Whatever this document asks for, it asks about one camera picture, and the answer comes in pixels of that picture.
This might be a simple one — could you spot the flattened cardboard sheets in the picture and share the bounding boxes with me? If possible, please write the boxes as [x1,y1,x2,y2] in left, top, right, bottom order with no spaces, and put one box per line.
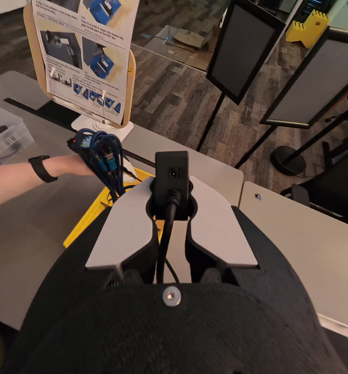
[146,25,216,71]

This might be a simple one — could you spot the yellow plastic bin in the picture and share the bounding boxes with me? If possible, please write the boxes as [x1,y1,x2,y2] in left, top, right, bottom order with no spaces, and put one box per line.
[62,167,166,249]

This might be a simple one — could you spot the black round floor base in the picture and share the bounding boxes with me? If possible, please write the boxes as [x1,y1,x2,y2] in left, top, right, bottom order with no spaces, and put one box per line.
[270,145,307,176]

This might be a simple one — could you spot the dark desk cable cover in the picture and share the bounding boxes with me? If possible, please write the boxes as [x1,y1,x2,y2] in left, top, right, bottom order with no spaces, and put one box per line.
[4,98,81,131]

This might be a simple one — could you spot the small yellow sign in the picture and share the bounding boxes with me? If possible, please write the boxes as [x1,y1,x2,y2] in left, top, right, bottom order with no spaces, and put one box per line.
[285,9,330,49]

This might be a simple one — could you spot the black monitor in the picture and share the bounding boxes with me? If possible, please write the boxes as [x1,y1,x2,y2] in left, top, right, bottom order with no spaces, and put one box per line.
[206,0,286,106]

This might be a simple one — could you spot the black usb hub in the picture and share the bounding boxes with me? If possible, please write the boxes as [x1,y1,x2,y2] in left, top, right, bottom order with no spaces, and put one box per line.
[146,150,198,221]

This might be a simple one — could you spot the blue braided multi-plug cable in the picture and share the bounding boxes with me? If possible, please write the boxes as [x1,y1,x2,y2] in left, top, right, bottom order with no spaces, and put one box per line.
[73,128,135,203]

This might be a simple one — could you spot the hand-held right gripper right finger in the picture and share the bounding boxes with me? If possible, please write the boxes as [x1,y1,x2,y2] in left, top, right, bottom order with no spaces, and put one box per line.
[186,175,259,268]

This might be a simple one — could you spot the black wristband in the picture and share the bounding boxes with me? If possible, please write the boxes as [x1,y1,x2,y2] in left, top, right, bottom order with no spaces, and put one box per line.
[28,155,58,183]

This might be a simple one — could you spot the person's left hand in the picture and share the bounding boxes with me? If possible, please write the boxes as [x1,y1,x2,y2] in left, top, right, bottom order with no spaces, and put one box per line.
[50,153,98,178]

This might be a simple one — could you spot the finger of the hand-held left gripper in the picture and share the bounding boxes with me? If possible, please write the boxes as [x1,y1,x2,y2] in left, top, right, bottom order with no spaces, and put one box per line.
[122,159,140,184]

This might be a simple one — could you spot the clear plastic bin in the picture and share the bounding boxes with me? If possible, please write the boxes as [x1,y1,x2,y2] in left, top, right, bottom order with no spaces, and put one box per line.
[0,101,35,166]

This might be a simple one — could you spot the thick black hub cable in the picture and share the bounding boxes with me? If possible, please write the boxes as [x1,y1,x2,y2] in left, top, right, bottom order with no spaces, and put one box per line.
[155,188,183,284]

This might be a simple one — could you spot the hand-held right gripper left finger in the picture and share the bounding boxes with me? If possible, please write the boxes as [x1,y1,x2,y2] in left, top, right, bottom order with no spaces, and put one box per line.
[85,175,160,269]

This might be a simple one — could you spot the black chair with grey seat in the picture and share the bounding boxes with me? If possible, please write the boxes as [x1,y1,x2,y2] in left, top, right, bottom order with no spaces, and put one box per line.
[280,145,348,227]

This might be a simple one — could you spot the person's left forearm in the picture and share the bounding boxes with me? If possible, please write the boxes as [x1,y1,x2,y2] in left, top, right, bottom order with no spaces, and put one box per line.
[0,159,43,211]

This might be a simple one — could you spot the instruction sheet on stand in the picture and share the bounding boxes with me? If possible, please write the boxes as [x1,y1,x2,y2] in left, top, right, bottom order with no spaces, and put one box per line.
[23,3,136,130]

